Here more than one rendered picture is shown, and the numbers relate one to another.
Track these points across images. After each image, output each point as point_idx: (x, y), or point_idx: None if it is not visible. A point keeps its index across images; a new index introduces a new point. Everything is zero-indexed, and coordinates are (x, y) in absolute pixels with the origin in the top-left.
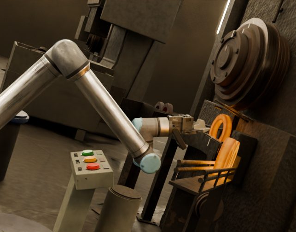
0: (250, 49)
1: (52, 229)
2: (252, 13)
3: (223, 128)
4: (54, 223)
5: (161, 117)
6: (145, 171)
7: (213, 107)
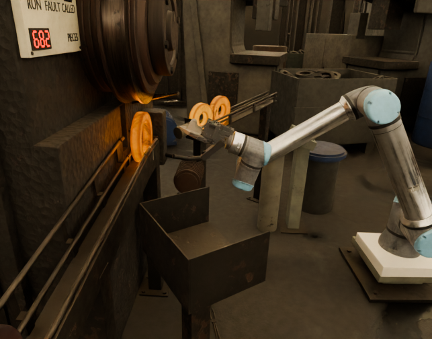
0: None
1: (299, 325)
2: None
3: (119, 140)
4: (299, 338)
5: (241, 134)
6: None
7: (89, 134)
